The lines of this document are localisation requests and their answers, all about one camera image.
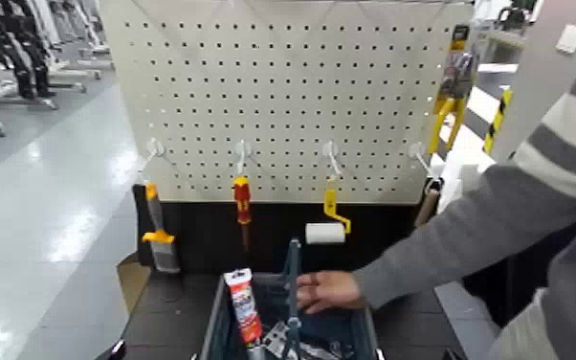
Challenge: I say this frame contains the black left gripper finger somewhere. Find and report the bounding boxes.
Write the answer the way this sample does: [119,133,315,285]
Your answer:
[108,339,128,360]

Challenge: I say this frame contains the brown cardboard flap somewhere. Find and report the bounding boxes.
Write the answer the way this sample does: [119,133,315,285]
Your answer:
[116,251,152,306]

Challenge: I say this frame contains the white card package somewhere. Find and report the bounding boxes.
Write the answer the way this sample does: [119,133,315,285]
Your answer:
[262,320,292,360]

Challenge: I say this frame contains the black kettle shaped device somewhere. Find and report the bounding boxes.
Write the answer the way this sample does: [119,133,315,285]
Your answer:
[496,6,531,33]

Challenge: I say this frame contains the grey scraper yellow guard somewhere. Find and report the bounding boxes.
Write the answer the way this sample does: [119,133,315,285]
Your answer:
[140,181,182,275]

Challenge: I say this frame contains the person's bare hand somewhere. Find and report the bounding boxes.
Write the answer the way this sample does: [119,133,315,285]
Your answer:
[295,270,366,314]

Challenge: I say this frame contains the red white glue tube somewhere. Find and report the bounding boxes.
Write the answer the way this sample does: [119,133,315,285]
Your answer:
[222,267,267,360]

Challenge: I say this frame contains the white wall switch plate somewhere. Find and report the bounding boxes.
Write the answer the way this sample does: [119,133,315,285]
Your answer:
[555,23,576,55]

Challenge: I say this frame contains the dark navy table cloth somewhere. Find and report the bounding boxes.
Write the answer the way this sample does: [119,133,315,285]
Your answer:
[460,213,576,330]

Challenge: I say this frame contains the clear plastic packaged tool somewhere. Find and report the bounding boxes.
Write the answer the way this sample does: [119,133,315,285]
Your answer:
[298,340,360,360]

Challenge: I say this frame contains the white pegboard hook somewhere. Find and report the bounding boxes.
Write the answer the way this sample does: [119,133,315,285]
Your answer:
[408,141,442,182]
[143,137,166,169]
[233,139,253,177]
[321,140,343,178]

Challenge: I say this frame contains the yellow pliers in package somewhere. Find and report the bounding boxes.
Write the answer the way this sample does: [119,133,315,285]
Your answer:
[427,23,475,155]

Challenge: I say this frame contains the blue plastic basket crate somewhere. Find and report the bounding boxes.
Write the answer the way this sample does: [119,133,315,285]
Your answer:
[198,237,382,360]

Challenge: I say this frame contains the yellow paint roller white sleeve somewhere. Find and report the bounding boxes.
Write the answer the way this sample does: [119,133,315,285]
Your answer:
[304,189,353,245]

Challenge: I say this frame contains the red yellow screwdriver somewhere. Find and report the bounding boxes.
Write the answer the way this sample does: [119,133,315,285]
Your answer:
[233,175,253,254]

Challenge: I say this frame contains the green trowel wooden handle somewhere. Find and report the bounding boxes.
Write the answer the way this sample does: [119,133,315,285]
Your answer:
[414,178,443,229]

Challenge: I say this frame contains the white pegboard panel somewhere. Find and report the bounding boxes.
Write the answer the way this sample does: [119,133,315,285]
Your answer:
[98,0,475,206]

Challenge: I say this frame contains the person's forearm grey sleeve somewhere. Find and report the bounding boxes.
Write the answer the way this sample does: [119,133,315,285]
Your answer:
[352,45,576,311]

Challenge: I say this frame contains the yellow black striped post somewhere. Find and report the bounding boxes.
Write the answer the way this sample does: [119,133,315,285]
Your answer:
[482,86,514,155]

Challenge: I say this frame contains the black humanoid robot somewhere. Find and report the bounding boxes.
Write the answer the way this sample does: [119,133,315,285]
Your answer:
[0,0,56,100]

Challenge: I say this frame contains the white foam blocks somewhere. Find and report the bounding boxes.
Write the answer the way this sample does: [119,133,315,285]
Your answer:
[428,86,499,202]

